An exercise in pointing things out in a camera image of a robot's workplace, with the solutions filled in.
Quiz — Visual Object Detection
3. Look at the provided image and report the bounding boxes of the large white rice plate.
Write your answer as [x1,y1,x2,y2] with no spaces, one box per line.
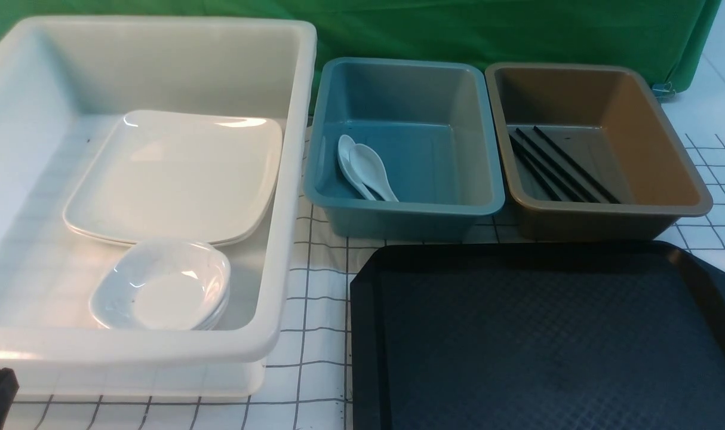
[62,110,283,241]

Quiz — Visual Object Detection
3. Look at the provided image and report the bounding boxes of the white bowl in bin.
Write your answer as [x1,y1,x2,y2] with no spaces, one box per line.
[92,299,228,330]

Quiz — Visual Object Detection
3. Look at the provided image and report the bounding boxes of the white square plate in bin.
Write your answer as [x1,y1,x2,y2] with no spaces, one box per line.
[64,222,263,248]

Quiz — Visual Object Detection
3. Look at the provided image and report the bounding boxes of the metal clip on backdrop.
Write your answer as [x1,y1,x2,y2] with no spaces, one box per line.
[651,82,677,100]

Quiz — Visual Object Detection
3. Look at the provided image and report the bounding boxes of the white bowl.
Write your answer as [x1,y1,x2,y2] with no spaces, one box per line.
[89,287,231,330]
[89,239,231,305]
[92,299,228,330]

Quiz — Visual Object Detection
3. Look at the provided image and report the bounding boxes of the large white plastic bin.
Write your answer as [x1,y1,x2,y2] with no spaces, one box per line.
[0,16,317,400]

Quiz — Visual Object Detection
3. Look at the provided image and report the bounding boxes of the blue plastic bin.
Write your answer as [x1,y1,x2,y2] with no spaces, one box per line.
[303,57,505,242]

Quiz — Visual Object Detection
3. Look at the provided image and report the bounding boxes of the brown plastic bin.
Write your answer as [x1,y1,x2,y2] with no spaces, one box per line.
[485,63,712,241]

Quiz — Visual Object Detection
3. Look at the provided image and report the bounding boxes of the black chopstick in brown bin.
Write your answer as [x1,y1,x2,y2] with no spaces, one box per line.
[533,126,621,204]

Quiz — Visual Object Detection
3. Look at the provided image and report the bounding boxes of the black serving tray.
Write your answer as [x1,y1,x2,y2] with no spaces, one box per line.
[351,241,725,429]

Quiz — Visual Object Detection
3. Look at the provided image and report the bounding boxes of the white checked tablecloth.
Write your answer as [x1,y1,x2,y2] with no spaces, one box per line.
[5,134,725,429]

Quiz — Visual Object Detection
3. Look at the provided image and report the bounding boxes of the green cloth backdrop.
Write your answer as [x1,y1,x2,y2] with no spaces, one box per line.
[0,1,720,91]

